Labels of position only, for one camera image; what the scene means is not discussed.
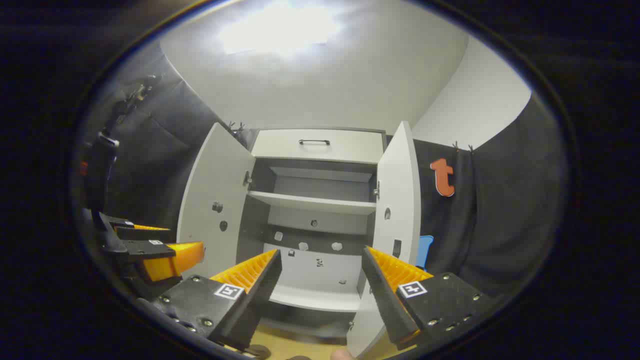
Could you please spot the black backdrop cloth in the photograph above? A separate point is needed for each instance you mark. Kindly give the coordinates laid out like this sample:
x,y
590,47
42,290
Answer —
x,y
510,210

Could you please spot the metal door hinge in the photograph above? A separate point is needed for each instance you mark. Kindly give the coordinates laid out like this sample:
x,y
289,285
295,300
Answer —
x,y
247,178
376,190

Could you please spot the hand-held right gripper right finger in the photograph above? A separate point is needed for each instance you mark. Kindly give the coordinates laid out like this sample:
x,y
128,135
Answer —
x,y
387,305

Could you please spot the white cabinet shelf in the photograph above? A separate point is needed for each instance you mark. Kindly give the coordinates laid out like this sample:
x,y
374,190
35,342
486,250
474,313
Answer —
x,y
310,202

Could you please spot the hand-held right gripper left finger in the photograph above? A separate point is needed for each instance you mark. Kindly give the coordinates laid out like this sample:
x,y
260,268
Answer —
x,y
255,305

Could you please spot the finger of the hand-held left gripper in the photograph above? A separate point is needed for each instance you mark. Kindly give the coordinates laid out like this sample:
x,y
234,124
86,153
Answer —
x,y
170,260
140,232

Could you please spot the white cabinet drawer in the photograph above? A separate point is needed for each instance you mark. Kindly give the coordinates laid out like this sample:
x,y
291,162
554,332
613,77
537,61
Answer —
x,y
320,152

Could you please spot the white shoe cabinet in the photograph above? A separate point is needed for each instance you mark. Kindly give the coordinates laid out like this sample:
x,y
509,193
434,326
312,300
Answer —
x,y
320,200

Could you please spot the white shoe cabinet door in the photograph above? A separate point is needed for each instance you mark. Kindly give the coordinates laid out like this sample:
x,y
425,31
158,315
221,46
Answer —
x,y
397,185
215,180

